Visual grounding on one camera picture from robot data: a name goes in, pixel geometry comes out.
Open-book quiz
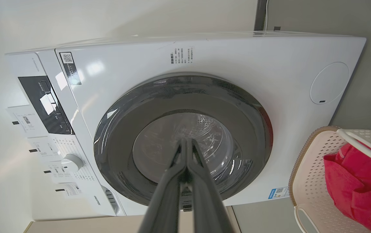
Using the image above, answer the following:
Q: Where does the white front-load washing machine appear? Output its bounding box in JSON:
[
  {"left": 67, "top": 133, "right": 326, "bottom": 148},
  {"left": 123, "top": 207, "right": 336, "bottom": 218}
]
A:
[{"left": 5, "top": 31, "right": 366, "bottom": 221}]

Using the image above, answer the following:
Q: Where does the blue QR code sticker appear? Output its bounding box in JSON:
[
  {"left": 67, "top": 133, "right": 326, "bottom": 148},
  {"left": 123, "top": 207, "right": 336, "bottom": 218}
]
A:
[{"left": 268, "top": 186, "right": 290, "bottom": 200}]

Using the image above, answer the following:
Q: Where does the black washer display panel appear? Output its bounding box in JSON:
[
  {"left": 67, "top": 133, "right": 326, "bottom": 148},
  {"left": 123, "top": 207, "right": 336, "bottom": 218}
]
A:
[{"left": 18, "top": 76, "right": 75, "bottom": 135}]

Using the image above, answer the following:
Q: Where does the red garment with white label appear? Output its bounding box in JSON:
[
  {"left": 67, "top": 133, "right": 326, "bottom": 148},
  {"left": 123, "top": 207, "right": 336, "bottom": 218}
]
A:
[{"left": 323, "top": 142, "right": 371, "bottom": 233}]

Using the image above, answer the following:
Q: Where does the black QR code sticker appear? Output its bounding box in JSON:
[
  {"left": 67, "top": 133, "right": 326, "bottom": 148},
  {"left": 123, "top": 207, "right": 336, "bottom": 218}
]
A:
[{"left": 59, "top": 52, "right": 82, "bottom": 86}]

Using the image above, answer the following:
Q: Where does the white washer control knob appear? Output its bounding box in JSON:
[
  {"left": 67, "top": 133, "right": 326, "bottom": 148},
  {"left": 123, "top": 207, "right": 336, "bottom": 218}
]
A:
[{"left": 61, "top": 154, "right": 84, "bottom": 172}]

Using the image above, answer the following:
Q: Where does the round white filter cover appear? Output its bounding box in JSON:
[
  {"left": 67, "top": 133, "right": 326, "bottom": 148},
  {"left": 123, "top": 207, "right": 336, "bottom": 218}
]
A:
[{"left": 310, "top": 62, "right": 350, "bottom": 105}]

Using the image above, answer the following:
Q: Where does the dark grey vertical post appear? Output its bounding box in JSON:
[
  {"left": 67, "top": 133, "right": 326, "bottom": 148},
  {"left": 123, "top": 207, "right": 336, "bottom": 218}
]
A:
[{"left": 254, "top": 0, "right": 268, "bottom": 31}]

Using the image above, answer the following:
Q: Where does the thin white cable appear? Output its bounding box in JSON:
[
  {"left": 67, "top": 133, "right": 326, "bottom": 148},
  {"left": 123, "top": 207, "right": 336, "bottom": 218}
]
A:
[{"left": 263, "top": 0, "right": 269, "bottom": 31}]

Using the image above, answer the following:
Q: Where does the white perforated plastic laundry basket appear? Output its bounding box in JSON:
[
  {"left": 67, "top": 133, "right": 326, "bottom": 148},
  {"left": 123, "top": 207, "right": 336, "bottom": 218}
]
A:
[{"left": 288, "top": 126, "right": 371, "bottom": 233}]

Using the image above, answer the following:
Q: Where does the dark round washing machine door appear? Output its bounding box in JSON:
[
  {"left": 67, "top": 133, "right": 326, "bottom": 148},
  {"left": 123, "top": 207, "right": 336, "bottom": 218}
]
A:
[{"left": 94, "top": 74, "right": 273, "bottom": 208}]

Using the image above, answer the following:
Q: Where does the white washer detergent drawer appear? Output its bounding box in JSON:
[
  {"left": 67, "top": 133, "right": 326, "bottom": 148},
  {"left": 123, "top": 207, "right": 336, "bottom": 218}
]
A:
[{"left": 88, "top": 181, "right": 126, "bottom": 216}]

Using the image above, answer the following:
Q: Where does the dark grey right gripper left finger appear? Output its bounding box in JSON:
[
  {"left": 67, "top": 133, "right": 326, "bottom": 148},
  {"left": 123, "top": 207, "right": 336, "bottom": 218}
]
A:
[{"left": 138, "top": 139, "right": 187, "bottom": 233}]

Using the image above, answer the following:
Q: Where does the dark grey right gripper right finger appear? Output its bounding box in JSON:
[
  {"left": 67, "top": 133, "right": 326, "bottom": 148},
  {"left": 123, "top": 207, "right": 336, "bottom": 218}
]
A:
[{"left": 187, "top": 139, "right": 235, "bottom": 233}]

